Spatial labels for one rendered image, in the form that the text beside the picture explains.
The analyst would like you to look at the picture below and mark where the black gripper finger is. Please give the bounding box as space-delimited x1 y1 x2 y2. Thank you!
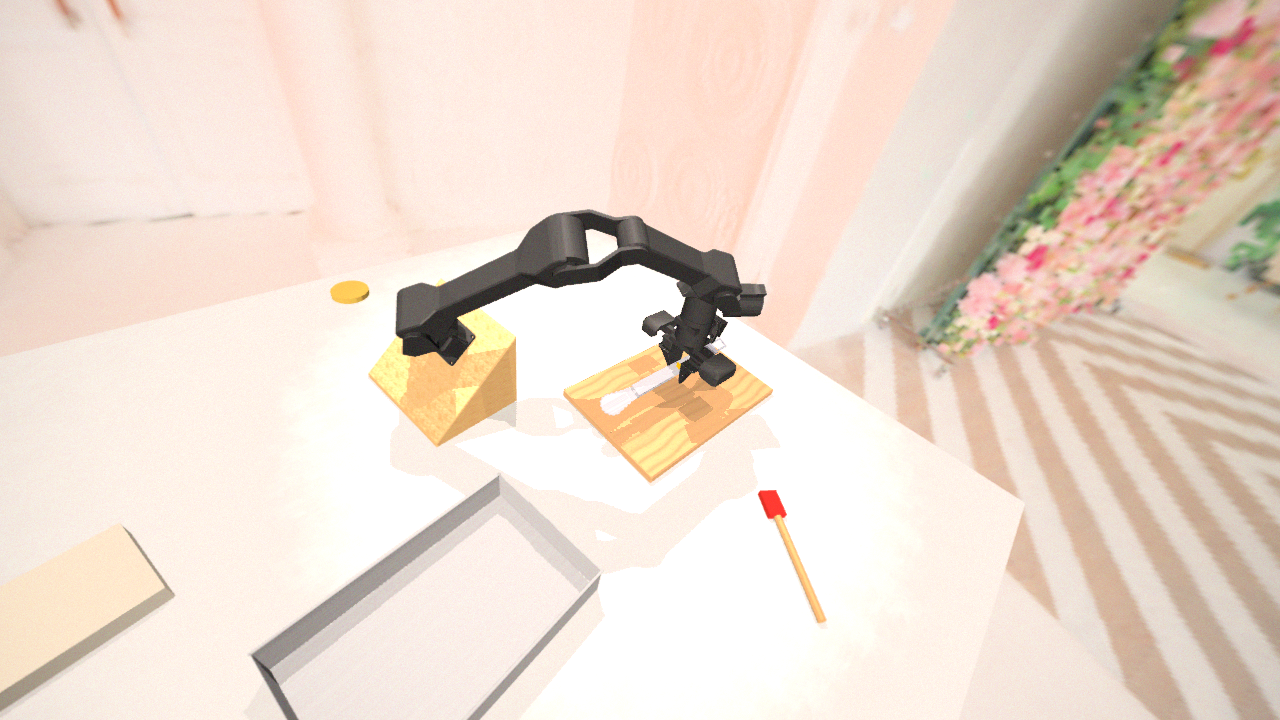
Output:
678 360 699 384
658 342 684 366

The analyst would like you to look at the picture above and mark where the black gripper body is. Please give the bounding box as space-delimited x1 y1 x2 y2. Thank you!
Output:
643 310 736 387

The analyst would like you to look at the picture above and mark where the yellow flat disc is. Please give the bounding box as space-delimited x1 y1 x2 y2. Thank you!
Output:
330 281 370 304

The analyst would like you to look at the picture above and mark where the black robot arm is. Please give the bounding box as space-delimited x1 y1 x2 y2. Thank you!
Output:
396 209 767 366

